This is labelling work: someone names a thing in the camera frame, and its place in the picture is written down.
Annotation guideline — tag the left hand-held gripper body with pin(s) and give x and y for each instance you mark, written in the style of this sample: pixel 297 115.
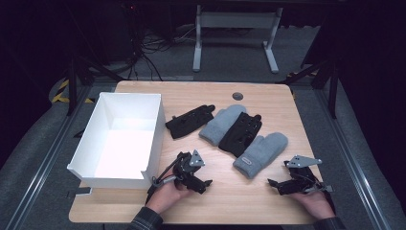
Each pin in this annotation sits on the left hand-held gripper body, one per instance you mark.
pixel 186 166

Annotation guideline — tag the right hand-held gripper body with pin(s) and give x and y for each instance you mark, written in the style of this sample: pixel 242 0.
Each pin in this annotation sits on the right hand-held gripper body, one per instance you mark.
pixel 301 172

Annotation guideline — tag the grey knit mitten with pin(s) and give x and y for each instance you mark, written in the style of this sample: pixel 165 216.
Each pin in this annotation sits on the grey knit mitten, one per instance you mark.
pixel 258 153
pixel 217 126

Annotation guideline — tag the black fingerless glove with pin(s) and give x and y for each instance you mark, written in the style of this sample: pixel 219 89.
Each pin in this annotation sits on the black fingerless glove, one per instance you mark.
pixel 239 134
pixel 188 123

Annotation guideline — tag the white box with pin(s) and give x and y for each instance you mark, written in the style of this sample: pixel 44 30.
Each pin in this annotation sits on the white box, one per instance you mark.
pixel 124 143

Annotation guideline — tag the person's left hand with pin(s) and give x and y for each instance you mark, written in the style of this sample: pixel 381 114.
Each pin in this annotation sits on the person's left hand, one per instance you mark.
pixel 169 198

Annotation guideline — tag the person's right hand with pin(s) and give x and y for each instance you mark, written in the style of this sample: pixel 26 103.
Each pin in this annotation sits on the person's right hand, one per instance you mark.
pixel 314 204

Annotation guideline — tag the grey tape piece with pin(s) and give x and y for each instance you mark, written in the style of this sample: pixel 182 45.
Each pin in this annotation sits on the grey tape piece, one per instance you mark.
pixel 328 188

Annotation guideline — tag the grey table grommet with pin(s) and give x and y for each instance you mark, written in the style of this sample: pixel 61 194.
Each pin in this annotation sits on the grey table grommet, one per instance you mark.
pixel 237 96

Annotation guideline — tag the black metal stand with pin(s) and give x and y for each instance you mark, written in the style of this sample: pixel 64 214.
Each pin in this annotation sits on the black metal stand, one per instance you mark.
pixel 72 83
pixel 333 86

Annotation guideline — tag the dark tape piece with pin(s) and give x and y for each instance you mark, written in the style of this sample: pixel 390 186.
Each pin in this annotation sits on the dark tape piece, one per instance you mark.
pixel 79 191

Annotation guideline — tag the yellow black hazard tape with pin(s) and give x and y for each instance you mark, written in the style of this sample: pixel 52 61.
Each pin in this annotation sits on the yellow black hazard tape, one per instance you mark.
pixel 60 94

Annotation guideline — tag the aluminium floor rail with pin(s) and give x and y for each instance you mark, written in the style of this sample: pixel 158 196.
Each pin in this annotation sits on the aluminium floor rail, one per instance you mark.
pixel 48 159
pixel 351 159

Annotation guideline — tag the white desk frame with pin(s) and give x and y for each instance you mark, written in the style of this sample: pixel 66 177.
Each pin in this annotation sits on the white desk frame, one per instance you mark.
pixel 236 19

